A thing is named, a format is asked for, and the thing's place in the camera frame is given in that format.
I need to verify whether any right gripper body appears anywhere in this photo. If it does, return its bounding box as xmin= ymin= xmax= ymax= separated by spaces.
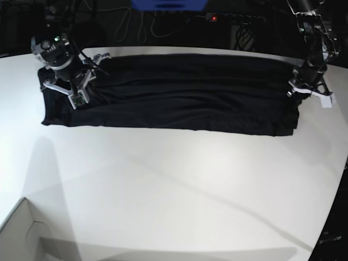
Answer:
xmin=43 ymin=53 xmax=111 ymax=96

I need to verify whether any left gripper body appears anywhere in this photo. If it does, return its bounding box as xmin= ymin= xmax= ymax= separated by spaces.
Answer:
xmin=287 ymin=69 xmax=334 ymax=98

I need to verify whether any black t-shirt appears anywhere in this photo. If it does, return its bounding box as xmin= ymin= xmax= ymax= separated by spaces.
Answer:
xmin=42 ymin=54 xmax=307 ymax=136

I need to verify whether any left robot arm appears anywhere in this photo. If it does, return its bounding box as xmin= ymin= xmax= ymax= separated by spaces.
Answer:
xmin=287 ymin=1 xmax=340 ymax=108

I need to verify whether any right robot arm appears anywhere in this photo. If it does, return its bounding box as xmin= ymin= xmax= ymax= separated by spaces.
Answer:
xmin=30 ymin=1 xmax=110 ymax=98

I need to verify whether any blue box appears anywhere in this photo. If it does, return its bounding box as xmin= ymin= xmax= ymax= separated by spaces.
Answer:
xmin=131 ymin=0 xmax=208 ymax=11

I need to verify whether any white cardboard box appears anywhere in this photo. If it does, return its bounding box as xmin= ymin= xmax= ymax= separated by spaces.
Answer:
xmin=1 ymin=197 xmax=81 ymax=260

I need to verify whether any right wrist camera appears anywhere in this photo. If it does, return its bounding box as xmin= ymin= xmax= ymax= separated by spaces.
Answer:
xmin=68 ymin=92 xmax=90 ymax=110

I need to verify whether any white power strip red switch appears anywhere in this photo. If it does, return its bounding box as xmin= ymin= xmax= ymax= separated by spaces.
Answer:
xmin=204 ymin=13 xmax=266 ymax=24

